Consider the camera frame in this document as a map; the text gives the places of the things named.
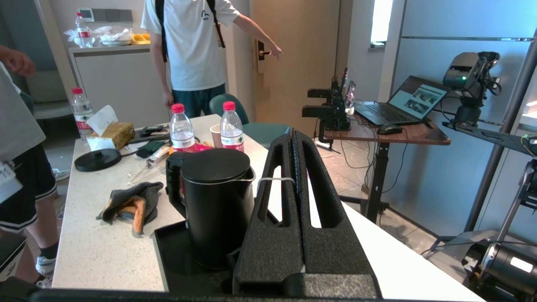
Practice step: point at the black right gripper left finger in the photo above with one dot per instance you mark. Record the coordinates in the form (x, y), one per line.
(268, 260)

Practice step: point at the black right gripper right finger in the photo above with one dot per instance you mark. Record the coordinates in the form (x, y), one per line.
(335, 260)

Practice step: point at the black electric kettle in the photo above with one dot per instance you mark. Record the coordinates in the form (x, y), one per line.
(214, 209)

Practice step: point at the black rectangular serving tray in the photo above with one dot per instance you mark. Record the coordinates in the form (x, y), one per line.
(176, 260)

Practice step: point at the teal green chair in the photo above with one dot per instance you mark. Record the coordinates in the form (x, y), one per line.
(260, 128)

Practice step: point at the paper cup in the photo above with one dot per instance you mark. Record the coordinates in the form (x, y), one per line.
(215, 136)

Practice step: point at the water bottle red cap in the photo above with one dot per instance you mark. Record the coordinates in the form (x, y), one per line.
(83, 31)
(82, 113)
(182, 130)
(232, 130)

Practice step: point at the black computer mouse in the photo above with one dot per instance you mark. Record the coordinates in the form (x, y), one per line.
(390, 129)

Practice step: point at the brown black oven mitt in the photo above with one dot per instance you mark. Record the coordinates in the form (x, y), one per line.
(134, 201)

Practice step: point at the clear plastic bag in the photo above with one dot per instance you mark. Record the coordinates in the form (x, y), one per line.
(144, 175)

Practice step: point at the white tube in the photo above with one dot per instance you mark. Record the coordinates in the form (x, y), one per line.
(159, 156)

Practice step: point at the dark green pouch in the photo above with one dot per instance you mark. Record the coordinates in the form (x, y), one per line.
(150, 149)

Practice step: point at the black cylinder with light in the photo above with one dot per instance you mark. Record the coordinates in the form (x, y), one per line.
(503, 264)

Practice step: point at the black laptop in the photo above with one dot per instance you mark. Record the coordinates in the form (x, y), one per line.
(402, 105)

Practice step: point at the flat black pouch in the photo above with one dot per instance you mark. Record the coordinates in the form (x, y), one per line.
(153, 130)

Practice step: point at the brown tissue pack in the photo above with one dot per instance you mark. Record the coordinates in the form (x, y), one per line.
(119, 132)

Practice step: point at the black round kettle base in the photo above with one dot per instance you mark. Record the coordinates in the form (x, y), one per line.
(98, 160)

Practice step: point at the person in white shirt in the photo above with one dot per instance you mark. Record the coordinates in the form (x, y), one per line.
(193, 50)

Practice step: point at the white cabinet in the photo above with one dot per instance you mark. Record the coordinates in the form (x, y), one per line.
(117, 84)

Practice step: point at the yellow container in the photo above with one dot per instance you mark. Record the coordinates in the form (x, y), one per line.
(140, 38)

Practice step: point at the white plastic bag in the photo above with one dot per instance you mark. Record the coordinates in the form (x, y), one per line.
(115, 35)

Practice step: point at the window with black frame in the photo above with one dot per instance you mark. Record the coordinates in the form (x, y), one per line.
(379, 21)

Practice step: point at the grey wall switch panel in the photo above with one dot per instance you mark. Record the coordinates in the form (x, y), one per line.
(112, 15)

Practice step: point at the white wall thermostat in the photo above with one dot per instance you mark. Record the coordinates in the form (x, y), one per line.
(86, 14)

